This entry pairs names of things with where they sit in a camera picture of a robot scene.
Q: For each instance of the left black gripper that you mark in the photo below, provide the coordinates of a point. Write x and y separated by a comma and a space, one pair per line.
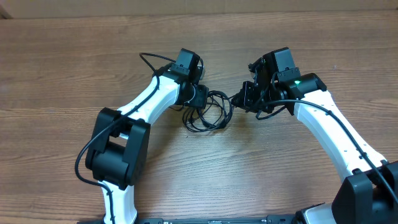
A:
201, 98

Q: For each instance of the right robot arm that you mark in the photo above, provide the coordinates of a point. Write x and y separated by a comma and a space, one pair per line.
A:
368, 191

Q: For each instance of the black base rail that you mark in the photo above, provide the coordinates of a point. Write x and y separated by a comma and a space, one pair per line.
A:
270, 219

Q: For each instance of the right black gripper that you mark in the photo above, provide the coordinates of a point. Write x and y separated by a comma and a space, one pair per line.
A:
246, 101

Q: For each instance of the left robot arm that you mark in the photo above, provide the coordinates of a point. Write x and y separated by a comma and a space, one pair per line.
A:
117, 151

